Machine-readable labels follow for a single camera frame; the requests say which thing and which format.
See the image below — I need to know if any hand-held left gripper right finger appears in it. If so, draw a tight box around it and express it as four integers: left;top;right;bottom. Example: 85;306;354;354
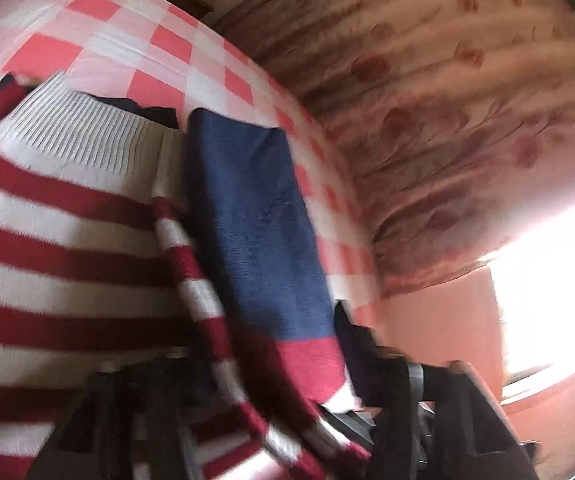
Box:
325;300;539;480

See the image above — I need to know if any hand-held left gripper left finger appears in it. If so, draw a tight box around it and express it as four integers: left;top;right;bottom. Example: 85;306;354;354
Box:
26;352;216;480

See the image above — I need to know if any red white navy striped sweater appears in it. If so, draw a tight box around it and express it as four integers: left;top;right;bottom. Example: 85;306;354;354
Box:
0;72;374;480

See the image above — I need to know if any pink floral curtain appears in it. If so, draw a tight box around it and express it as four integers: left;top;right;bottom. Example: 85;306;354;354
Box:
212;0;575;302

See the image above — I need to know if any pink white checked bed sheet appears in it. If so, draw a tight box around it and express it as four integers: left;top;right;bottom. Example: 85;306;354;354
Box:
0;0;385;323

